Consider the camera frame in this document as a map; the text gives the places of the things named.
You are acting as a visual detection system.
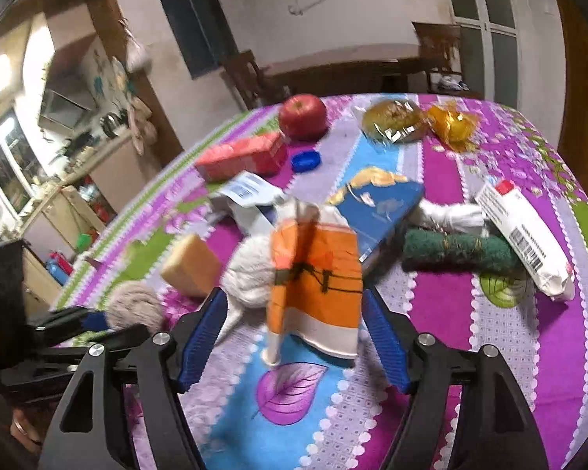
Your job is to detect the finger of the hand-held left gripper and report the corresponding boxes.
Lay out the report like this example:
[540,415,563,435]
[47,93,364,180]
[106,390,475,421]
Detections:
[24,306,113,348]
[0,324,152,393]

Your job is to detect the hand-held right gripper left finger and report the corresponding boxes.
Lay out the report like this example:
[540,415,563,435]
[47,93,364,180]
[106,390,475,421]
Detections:
[38,286,229,470]

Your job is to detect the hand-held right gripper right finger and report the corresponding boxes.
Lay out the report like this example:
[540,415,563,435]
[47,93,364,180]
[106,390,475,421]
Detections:
[360,286,550,470]

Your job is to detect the white wet wipes packet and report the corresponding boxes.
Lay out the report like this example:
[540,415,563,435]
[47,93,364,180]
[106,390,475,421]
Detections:
[474,179,576,302]

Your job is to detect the person's left hand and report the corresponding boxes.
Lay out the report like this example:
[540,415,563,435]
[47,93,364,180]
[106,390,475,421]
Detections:
[9,409,46,447]

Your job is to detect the beige yarn ball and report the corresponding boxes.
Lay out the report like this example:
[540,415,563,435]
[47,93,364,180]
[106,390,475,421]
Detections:
[107,281,166,334]

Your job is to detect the purple floral striped tablecloth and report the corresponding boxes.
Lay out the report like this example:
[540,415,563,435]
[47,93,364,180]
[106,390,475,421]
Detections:
[49,93,588,470]

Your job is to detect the yellow sponge block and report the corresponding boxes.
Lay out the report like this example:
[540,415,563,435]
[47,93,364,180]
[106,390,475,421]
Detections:
[161,233,223,298]

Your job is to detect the white fuzzy rolled sock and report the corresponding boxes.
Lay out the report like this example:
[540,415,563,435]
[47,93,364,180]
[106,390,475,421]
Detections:
[216,236,280,346]

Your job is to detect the wooden kitchen cabinet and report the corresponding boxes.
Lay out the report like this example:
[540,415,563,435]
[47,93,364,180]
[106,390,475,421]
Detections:
[22,183,109,304]

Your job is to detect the white crumpled paper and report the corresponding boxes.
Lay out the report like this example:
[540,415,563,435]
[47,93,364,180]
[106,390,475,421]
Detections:
[228,202,276,237]

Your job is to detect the blue and gold packet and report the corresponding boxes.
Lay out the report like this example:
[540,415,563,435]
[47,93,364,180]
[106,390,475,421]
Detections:
[326,166,425,264]

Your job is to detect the white barcode label paper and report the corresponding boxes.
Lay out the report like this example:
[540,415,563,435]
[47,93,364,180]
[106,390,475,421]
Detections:
[220,171,286,206]

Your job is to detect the red drink carton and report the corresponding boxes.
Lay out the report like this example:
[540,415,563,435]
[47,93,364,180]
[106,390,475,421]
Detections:
[194,131,289,183]

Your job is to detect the metal kettle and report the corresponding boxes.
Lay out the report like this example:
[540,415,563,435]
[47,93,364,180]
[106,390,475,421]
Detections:
[100,112,128,139]

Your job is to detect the beige hanging bags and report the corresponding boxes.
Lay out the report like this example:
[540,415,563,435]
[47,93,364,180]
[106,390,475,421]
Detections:
[130,98,158,155]

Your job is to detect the blue bottle cap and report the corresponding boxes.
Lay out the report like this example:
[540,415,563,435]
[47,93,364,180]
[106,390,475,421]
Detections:
[291,150,322,173]

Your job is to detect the steel range hood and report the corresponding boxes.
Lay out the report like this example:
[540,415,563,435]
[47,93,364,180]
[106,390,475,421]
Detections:
[39,89,91,129]

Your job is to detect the bread in clear wrap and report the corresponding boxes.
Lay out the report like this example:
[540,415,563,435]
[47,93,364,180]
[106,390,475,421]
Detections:
[361,99,429,145]

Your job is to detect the orange plastic wrapper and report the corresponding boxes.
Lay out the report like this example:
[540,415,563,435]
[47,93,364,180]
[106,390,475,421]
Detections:
[424,100,481,154]

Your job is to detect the red apple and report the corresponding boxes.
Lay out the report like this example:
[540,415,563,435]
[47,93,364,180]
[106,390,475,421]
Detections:
[278,94,328,140]

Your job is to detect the dark wooden chair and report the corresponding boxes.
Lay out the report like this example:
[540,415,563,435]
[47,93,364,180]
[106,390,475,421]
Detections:
[220,50,275,109]
[412,22,464,91]

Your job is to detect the white hanging bag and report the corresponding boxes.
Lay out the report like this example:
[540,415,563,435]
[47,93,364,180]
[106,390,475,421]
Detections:
[125,29,152,72]

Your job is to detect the plastic bags on chair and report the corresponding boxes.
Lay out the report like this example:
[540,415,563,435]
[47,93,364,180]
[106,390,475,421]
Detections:
[435,74,471,92]

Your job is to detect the dark wooden dining table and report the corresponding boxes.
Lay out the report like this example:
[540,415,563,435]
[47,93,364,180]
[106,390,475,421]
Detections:
[262,44,439,105]

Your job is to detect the dark window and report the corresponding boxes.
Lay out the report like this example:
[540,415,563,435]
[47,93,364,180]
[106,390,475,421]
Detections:
[154,0,238,79]

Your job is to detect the brown wooden door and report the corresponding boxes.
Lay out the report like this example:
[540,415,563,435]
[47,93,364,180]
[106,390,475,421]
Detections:
[556,0,588,167]

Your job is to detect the grey glass double door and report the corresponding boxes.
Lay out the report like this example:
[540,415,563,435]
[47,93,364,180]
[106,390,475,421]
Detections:
[441,0,526,103]

